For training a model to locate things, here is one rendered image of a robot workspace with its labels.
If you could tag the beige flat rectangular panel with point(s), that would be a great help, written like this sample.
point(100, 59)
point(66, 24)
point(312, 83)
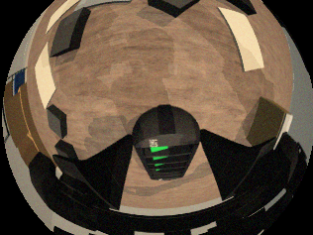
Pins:
point(47, 85)

